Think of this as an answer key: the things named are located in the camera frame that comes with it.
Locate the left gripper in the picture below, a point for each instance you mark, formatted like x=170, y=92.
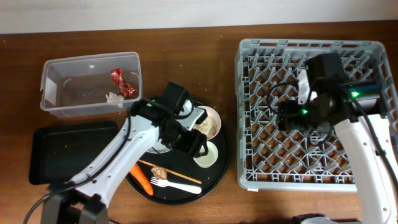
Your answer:
x=194, y=142

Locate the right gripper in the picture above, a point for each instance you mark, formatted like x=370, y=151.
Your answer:
x=287, y=120

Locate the white cup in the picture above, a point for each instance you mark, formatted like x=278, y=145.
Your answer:
x=209, y=159

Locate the pink bowl with scraps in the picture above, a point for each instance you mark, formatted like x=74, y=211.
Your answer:
x=211, y=125

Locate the red snack wrapper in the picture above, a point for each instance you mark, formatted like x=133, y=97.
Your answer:
x=125, y=89

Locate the white tissue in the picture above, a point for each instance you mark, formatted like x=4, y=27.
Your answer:
x=114, y=99

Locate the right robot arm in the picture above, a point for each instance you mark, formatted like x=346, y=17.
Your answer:
x=357, y=113

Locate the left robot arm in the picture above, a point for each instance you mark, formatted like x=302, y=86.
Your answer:
x=168, y=119

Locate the grey dishwasher rack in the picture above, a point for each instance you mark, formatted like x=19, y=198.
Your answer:
x=278, y=154

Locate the grey plate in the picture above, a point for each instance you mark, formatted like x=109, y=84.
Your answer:
x=158, y=148

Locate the wooden chopstick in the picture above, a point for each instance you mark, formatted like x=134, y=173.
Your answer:
x=172, y=172

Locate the round black tray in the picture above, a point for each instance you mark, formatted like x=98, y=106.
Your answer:
x=178, y=162

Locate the brown food scrap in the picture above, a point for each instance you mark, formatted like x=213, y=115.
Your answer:
x=159, y=173

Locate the white plastic fork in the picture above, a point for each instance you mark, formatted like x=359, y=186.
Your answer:
x=185, y=187

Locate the orange carrot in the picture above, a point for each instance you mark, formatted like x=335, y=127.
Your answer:
x=138, y=174

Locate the clear plastic bin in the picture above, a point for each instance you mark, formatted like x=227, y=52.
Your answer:
x=76, y=86

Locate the black rectangular tray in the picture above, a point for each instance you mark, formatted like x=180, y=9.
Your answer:
x=60, y=152

